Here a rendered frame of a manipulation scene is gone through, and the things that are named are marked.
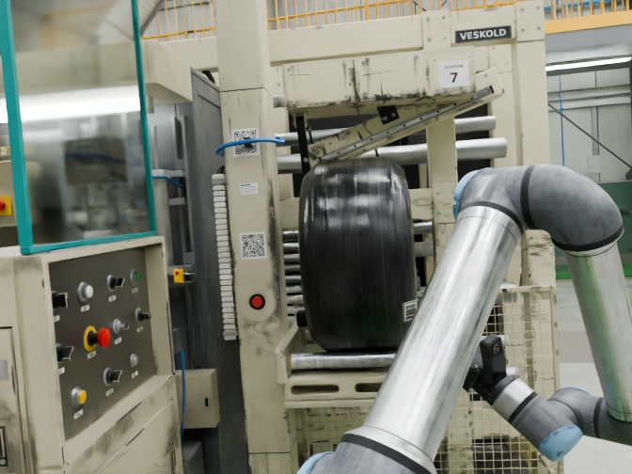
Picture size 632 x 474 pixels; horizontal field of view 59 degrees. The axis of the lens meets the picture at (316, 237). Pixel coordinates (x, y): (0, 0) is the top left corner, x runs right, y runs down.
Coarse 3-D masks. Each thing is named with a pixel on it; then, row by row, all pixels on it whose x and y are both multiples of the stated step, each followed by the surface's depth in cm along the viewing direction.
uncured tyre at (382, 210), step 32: (352, 160) 155; (384, 160) 153; (320, 192) 143; (352, 192) 142; (384, 192) 141; (320, 224) 139; (352, 224) 138; (384, 224) 137; (320, 256) 138; (352, 256) 136; (384, 256) 136; (320, 288) 138; (352, 288) 137; (384, 288) 137; (416, 288) 144; (320, 320) 142; (352, 320) 141; (384, 320) 140
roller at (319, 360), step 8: (320, 352) 153; (328, 352) 153; (336, 352) 152; (344, 352) 152; (352, 352) 151; (360, 352) 151; (368, 352) 150; (376, 352) 150; (384, 352) 150; (392, 352) 149; (296, 360) 152; (304, 360) 151; (312, 360) 151; (320, 360) 151; (328, 360) 151; (336, 360) 150; (344, 360) 150; (352, 360) 150; (360, 360) 150; (368, 360) 149; (376, 360) 149; (384, 360) 149; (296, 368) 152; (304, 368) 152; (312, 368) 152; (320, 368) 152; (328, 368) 151; (336, 368) 151; (344, 368) 152
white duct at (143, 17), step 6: (138, 0) 187; (144, 0) 188; (150, 0) 189; (156, 0) 190; (138, 6) 188; (144, 6) 188; (150, 6) 190; (156, 6) 192; (138, 12) 188; (144, 12) 189; (150, 12) 192; (144, 18) 191; (144, 24) 193
